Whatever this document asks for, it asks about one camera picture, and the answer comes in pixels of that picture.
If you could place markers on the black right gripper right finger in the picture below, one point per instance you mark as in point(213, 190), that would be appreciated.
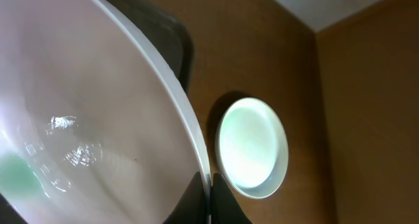
point(224, 207)

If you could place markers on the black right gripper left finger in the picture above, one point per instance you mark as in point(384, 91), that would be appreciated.
point(192, 207)

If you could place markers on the cream white plate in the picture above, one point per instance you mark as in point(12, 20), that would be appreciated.
point(251, 148)

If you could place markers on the pink white plate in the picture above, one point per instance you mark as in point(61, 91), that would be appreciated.
point(95, 125)

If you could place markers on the dark grey serving tray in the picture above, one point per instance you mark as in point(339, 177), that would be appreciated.
point(170, 37)

